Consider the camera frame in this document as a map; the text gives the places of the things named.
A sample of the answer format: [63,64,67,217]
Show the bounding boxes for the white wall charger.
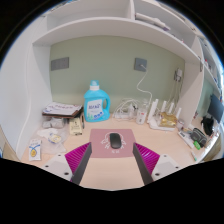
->
[173,68,184,82]

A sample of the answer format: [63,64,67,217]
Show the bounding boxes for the grey blank wall plate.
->
[50,56,70,72]

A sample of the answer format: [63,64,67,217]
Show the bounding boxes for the dark grey wall socket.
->
[133,57,148,73]

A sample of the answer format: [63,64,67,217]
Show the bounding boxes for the white router with antennas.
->
[147,98,183,132]

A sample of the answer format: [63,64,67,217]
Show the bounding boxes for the clear plastic bottle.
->
[135,105,148,126]

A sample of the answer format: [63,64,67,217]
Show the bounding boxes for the clear plastic bag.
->
[36,127,68,154]

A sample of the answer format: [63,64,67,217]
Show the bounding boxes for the black bag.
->
[200,115,215,136]

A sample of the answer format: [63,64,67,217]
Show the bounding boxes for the black computer mouse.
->
[109,132,122,150]

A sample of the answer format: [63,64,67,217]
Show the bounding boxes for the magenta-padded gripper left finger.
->
[42,141,93,186]

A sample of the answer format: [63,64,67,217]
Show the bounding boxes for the stack of books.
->
[42,101,84,120]

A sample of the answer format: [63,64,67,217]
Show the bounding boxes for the dark monitor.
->
[207,93,224,124]

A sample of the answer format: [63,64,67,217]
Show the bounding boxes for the gold foil bag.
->
[159,111,178,129]

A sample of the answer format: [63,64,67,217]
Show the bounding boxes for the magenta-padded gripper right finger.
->
[132,142,183,186]

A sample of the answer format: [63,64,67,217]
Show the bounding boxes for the white shelf unit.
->
[32,0,224,96]

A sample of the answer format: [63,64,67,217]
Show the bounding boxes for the blue detergent bottle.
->
[83,79,111,123]

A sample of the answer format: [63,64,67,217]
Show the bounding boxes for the white power strip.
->
[113,111,138,121]

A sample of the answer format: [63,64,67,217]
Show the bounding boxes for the grey zip pouch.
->
[189,127,208,148]

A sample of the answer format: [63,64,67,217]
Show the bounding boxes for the white cable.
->
[135,68,154,101]

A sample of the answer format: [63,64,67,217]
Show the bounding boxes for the white packet with yellow print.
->
[28,138,43,162]

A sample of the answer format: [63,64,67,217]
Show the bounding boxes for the white remote control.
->
[177,130,196,150]

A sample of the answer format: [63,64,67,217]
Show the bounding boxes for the beige small box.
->
[68,117,84,136]

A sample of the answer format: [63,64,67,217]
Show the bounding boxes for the coil of white cables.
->
[113,97,141,116]

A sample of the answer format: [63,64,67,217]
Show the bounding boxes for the pink mouse pad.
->
[89,128,138,159]

